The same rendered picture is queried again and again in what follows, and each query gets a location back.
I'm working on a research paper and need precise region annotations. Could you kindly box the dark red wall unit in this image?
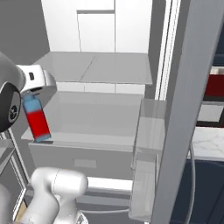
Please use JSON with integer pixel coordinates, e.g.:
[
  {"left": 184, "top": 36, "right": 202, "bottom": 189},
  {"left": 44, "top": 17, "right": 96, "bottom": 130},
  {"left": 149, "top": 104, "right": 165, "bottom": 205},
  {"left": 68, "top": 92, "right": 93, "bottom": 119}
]
[{"left": 195, "top": 66, "right": 224, "bottom": 128}]

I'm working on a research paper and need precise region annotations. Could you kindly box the glass fridge shelf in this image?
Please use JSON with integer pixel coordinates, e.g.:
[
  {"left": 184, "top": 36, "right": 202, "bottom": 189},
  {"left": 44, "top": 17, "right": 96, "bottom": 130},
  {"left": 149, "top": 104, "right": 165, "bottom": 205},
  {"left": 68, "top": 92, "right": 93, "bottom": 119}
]
[
  {"left": 32, "top": 51, "right": 154, "bottom": 86},
  {"left": 20, "top": 90, "right": 146, "bottom": 152}
]

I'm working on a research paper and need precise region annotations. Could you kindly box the dark blue cupboard run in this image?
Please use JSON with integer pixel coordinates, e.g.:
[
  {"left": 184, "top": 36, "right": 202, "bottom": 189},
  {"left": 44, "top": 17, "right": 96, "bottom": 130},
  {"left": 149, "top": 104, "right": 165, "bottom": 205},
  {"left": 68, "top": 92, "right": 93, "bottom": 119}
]
[{"left": 170, "top": 158, "right": 224, "bottom": 224}]

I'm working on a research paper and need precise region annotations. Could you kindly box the grey fridge door with racks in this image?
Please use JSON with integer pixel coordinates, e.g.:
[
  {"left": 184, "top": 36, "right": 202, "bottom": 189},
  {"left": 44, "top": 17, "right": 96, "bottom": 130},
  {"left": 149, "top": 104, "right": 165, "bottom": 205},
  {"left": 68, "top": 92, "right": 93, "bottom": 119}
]
[{"left": 0, "top": 128, "right": 32, "bottom": 224}]

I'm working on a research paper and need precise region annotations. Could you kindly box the clear fridge door bin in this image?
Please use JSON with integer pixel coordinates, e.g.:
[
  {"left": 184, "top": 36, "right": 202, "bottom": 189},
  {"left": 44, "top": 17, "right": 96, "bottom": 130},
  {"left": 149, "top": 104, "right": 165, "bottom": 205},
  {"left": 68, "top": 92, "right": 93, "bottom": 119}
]
[{"left": 129, "top": 98, "right": 169, "bottom": 223}]

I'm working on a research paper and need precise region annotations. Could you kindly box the grey fridge drawer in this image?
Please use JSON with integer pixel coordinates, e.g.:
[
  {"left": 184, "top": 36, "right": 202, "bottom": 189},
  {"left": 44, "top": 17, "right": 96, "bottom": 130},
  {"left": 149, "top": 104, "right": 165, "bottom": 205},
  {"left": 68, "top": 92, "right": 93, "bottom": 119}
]
[{"left": 28, "top": 141, "right": 137, "bottom": 181}]

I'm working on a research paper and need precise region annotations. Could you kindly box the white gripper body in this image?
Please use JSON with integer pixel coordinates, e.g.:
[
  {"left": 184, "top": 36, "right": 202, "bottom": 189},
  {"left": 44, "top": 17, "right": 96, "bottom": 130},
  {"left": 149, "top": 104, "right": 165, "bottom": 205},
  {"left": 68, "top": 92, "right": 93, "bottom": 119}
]
[{"left": 20, "top": 67, "right": 58, "bottom": 96}]

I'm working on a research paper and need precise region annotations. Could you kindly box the blue and red liquor bottle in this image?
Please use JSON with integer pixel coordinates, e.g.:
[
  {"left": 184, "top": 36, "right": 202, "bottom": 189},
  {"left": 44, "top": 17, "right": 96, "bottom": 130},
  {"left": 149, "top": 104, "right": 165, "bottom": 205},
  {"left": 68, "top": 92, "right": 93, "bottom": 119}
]
[{"left": 21, "top": 94, "right": 53, "bottom": 144}]

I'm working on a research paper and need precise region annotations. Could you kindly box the grey fridge door handle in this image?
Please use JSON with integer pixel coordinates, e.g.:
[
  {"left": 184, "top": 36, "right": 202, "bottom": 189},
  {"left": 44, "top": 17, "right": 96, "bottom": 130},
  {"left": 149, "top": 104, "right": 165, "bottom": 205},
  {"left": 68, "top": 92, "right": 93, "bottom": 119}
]
[{"left": 186, "top": 142, "right": 197, "bottom": 224}]

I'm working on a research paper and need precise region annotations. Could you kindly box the white and grey fridge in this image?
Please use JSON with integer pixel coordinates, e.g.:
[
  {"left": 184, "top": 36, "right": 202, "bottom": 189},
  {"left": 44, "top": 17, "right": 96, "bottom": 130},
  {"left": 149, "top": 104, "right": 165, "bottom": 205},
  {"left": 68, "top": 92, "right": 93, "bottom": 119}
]
[{"left": 0, "top": 0, "right": 176, "bottom": 224}]

